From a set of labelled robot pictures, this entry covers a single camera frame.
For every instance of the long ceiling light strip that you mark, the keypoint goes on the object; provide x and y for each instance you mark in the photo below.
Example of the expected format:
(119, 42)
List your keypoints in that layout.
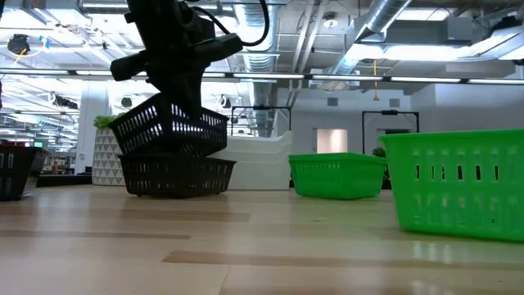
(266, 76)

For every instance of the silver ribbed ventilation duct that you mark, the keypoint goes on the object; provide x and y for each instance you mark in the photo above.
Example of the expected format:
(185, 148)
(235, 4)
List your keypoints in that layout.
(380, 16)

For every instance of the black plastic mesh basket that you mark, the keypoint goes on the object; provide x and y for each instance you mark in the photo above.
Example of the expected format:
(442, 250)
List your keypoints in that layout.
(176, 176)
(139, 131)
(20, 172)

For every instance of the red background object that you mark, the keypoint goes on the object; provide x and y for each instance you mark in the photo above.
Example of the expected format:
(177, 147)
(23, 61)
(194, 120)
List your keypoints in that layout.
(12, 144)

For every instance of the rectangular ceiling light panel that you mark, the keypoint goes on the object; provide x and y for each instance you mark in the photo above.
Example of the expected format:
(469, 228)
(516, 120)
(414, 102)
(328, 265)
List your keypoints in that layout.
(409, 52)

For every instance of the succulent in patterned white pot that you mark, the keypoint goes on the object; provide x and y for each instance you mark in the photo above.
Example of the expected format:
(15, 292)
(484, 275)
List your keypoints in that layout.
(104, 160)

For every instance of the silver round ventilation duct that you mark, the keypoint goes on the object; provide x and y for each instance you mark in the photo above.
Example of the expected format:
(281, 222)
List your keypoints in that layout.
(258, 61)

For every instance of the white ceiling dome sensor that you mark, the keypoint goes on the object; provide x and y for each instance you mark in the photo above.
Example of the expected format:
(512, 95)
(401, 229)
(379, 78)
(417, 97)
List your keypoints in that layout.
(330, 23)

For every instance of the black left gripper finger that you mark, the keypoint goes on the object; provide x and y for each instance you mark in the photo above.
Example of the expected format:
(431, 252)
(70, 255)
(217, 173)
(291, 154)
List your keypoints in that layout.
(165, 88)
(191, 100)

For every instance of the white plastic basket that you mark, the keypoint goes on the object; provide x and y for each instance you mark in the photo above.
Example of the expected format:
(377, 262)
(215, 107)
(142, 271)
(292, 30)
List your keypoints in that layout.
(262, 172)

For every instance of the green plastic mesh basket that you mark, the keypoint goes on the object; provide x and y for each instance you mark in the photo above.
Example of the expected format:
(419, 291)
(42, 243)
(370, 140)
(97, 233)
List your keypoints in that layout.
(337, 178)
(450, 196)

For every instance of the black background gantry frame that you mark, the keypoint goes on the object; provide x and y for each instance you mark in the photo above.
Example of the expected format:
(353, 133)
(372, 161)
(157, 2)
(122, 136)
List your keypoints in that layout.
(389, 112)

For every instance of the grey square wall speaker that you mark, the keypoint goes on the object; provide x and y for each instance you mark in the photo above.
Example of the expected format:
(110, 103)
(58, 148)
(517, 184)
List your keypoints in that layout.
(394, 103)
(332, 102)

